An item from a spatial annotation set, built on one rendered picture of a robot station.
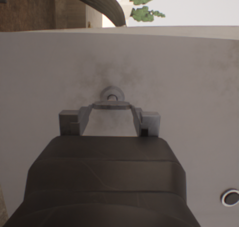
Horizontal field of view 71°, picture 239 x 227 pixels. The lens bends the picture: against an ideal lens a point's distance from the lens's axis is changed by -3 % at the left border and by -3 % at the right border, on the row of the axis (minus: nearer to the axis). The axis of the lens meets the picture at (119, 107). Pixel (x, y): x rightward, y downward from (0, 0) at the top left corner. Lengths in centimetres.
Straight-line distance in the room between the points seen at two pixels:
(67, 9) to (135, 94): 247
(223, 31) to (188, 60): 75
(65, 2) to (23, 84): 247
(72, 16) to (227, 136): 248
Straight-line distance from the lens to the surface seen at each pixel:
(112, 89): 19
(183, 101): 21
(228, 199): 31
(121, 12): 93
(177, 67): 20
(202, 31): 91
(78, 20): 257
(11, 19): 165
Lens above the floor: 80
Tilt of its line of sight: 2 degrees up
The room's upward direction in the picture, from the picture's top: 91 degrees clockwise
